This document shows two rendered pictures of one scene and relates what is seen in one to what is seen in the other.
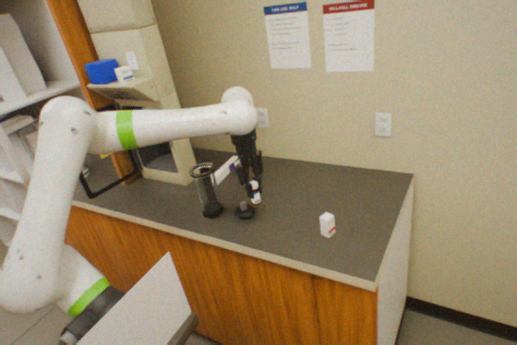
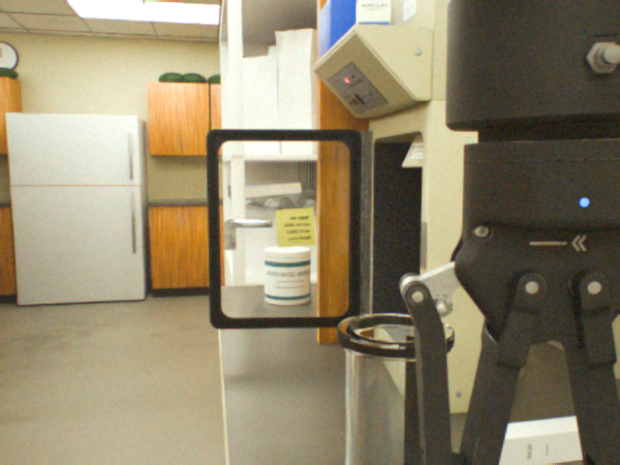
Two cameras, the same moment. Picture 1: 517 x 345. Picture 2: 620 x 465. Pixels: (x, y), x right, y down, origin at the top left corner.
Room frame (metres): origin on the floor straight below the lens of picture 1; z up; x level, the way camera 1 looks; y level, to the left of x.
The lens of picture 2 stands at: (0.91, -0.07, 1.32)
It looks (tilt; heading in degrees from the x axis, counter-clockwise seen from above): 7 degrees down; 45
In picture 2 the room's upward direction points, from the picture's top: straight up
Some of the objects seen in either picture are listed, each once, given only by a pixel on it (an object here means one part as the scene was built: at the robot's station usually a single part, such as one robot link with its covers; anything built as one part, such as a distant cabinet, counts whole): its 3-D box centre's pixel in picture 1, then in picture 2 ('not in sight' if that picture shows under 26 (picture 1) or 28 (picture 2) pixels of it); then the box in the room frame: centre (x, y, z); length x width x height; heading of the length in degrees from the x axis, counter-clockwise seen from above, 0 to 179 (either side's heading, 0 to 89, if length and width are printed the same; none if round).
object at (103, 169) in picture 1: (102, 151); (285, 231); (1.67, 0.75, 1.19); 0.30 x 0.01 x 0.40; 138
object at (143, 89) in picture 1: (123, 92); (362, 79); (1.66, 0.55, 1.46); 0.32 x 0.11 x 0.10; 55
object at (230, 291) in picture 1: (216, 248); not in sight; (1.66, 0.33, 0.45); 2.05 x 0.67 x 0.90; 55
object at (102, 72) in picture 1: (103, 71); (351, 32); (1.71, 0.61, 1.56); 0.10 x 0.10 x 0.09; 55
